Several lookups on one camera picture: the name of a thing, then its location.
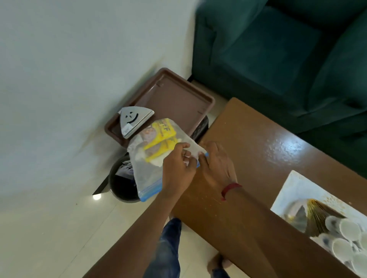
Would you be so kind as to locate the yellow snack packet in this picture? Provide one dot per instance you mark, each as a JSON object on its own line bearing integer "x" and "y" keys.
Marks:
{"x": 163, "y": 130}
{"x": 160, "y": 149}

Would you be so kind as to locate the white ceramic cup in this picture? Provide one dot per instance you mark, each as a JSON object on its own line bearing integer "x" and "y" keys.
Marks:
{"x": 341, "y": 249}
{"x": 361, "y": 263}
{"x": 364, "y": 240}
{"x": 348, "y": 229}

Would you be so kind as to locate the leaf print serving tray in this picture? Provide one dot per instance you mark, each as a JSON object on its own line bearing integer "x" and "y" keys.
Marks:
{"x": 315, "y": 214}

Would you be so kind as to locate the floral white placemat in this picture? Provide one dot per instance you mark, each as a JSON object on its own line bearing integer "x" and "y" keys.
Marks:
{"x": 295, "y": 186}

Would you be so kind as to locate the green velvet sofa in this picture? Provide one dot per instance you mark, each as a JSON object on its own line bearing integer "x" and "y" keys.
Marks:
{"x": 272, "y": 57}

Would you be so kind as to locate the person's right foot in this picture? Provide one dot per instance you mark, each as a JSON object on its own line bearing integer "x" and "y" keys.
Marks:
{"x": 218, "y": 262}

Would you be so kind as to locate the brown plastic tray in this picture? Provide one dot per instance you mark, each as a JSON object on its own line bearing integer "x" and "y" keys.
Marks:
{"x": 172, "y": 100}

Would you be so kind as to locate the person's left hand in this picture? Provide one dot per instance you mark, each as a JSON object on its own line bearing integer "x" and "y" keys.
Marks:
{"x": 177, "y": 174}

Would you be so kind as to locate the clear zip bag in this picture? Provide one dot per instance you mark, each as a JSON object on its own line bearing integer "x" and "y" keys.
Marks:
{"x": 149, "y": 180}

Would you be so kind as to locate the crumpled paper trash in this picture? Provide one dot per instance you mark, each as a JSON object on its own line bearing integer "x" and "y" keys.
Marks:
{"x": 124, "y": 169}

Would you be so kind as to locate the red thread wristband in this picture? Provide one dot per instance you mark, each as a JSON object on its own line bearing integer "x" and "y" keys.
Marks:
{"x": 229, "y": 189}

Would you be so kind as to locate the person's right hand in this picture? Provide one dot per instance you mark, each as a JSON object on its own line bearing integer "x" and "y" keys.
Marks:
{"x": 218, "y": 169}

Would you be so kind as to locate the black waste bin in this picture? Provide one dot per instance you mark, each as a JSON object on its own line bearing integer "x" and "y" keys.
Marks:
{"x": 123, "y": 189}

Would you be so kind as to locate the person's blue jeans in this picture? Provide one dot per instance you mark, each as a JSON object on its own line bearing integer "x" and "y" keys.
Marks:
{"x": 166, "y": 249}

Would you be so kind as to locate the person's right forearm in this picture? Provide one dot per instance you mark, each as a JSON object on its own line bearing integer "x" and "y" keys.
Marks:
{"x": 272, "y": 235}

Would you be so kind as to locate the person's left forearm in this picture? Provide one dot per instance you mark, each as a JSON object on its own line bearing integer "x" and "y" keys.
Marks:
{"x": 134, "y": 249}

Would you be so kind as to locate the silver napkin holder smiley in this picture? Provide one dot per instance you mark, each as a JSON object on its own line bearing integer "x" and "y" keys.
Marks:
{"x": 134, "y": 120}

